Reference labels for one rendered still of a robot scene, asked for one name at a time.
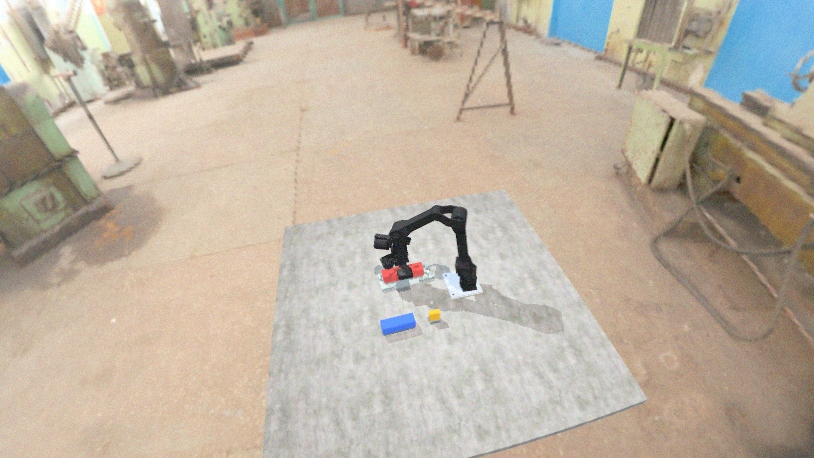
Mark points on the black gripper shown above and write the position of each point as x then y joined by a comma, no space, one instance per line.
405,272

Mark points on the blue rectangular block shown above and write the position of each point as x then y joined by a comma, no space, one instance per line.
397,323

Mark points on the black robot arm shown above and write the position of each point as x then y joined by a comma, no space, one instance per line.
398,237

